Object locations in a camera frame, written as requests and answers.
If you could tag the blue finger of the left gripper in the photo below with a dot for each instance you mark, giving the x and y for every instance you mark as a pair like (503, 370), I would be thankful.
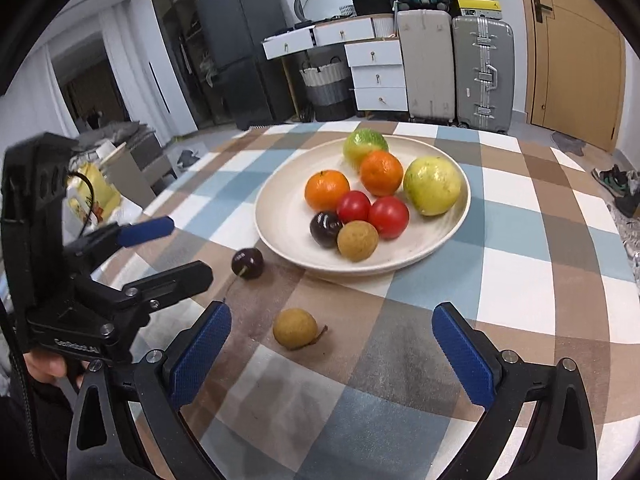
(99, 245)

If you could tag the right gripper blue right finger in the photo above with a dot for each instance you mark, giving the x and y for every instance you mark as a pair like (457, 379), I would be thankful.
(559, 442)

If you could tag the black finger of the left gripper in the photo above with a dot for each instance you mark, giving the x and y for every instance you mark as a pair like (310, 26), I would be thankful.
(155, 292)

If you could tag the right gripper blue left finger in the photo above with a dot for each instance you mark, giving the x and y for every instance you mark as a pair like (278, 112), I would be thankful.
(104, 441)

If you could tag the dark cherry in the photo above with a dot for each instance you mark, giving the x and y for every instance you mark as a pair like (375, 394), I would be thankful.
(248, 263)
(325, 227)

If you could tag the brown longan with stem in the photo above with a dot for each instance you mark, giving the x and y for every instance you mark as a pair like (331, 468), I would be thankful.
(296, 328)

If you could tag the red tomato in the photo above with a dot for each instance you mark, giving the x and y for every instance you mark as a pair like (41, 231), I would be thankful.
(390, 217)
(353, 206)

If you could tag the orange tangerine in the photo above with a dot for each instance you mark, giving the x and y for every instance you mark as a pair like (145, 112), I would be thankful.
(325, 189)
(381, 173)

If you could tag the green yellow citrus fruit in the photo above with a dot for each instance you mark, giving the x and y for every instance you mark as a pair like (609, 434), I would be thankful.
(362, 142)

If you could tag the person's left hand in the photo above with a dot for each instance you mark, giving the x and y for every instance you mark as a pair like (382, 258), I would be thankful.
(45, 366)

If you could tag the yellow snack bag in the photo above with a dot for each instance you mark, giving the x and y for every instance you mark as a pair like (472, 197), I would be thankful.
(91, 197)

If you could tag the cream round plate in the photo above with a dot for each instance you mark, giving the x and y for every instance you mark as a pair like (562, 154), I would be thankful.
(282, 215)

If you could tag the checkered tablecloth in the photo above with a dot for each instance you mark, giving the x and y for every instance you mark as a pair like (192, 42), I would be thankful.
(538, 266)

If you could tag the tall dark glass cabinet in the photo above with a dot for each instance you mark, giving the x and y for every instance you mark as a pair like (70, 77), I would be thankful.
(194, 68)

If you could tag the woven laundry basket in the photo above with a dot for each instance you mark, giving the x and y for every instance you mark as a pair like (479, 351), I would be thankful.
(329, 89)

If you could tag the black refrigerator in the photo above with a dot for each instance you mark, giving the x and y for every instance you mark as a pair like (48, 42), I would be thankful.
(253, 86)

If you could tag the white drawer cabinet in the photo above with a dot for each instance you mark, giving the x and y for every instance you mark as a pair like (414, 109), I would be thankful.
(378, 75)

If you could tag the wooden door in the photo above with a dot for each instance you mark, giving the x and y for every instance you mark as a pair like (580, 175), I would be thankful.
(575, 70)

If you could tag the silver aluminium suitcase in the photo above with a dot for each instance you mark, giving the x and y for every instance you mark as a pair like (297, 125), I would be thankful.
(484, 62)

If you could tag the beige suitcase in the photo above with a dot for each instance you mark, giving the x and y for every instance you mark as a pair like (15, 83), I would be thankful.
(426, 47)

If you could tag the white desk drawers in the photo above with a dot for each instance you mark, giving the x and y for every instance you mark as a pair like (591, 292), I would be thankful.
(329, 33)

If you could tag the yellow black box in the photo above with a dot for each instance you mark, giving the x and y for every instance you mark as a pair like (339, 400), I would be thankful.
(480, 8)

